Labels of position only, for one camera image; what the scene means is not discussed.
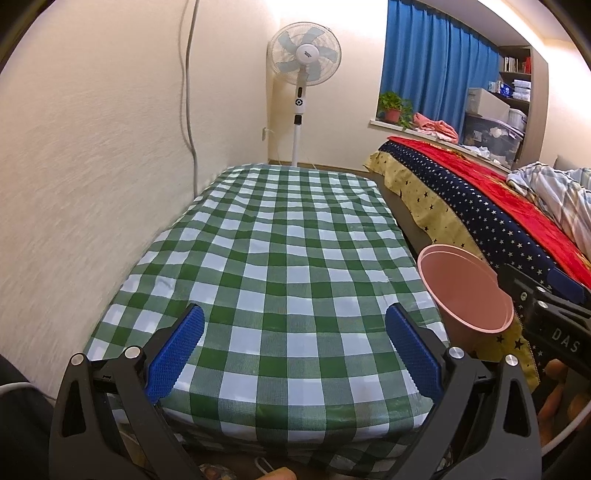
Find white standing fan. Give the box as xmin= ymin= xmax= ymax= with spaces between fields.
xmin=265 ymin=21 xmax=342 ymax=168

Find pink plastic bucket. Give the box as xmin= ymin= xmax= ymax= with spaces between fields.
xmin=417 ymin=244 xmax=515 ymax=347

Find yellow star-print bed skirt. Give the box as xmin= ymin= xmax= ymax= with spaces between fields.
xmin=362 ymin=152 xmax=541 ymax=388

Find red blanket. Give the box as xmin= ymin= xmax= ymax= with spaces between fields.
xmin=388 ymin=136 xmax=591 ymax=280

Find clear plastic storage box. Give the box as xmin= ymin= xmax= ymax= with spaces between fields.
xmin=463 ymin=112 xmax=527 ymax=162

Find green checked tablecloth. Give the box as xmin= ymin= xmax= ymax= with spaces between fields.
xmin=85 ymin=164 xmax=451 ymax=476

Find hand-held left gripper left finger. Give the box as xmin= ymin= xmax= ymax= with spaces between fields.
xmin=48 ymin=304 xmax=206 ymax=480

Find potted green plant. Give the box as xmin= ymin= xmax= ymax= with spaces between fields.
xmin=378 ymin=91 xmax=414 ymax=129

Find blue curtain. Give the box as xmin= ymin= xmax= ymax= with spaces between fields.
xmin=379 ymin=0 xmax=502 ymax=144

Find white windowsill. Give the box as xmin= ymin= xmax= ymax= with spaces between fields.
xmin=368 ymin=117 xmax=513 ymax=167

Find person's right hand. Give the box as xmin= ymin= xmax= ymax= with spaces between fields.
xmin=536 ymin=357 xmax=583 ymax=439

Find white cable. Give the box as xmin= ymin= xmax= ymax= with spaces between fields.
xmin=539 ymin=408 xmax=589 ymax=452

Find grey headboard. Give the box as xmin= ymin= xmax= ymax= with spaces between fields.
xmin=554 ymin=156 xmax=591 ymax=172

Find blue and white packages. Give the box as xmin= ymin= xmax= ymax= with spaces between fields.
xmin=488 ymin=79 xmax=531 ymax=100

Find wooden bookshelf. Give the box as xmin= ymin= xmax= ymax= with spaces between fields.
xmin=498 ymin=44 xmax=532 ymax=116

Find grey wall cable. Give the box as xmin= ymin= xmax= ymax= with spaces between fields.
xmin=178 ymin=0 xmax=200 ymax=197

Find beige cardboard box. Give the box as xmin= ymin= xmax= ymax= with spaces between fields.
xmin=467 ymin=87 xmax=511 ymax=118

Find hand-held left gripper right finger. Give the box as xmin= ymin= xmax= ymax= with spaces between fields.
xmin=385 ymin=302 xmax=543 ymax=480

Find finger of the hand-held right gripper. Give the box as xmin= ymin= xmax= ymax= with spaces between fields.
xmin=547 ymin=268 xmax=591 ymax=306
xmin=498 ymin=263 xmax=555 ymax=322

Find pink clothes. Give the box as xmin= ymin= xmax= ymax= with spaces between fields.
xmin=412 ymin=112 xmax=459 ymax=141

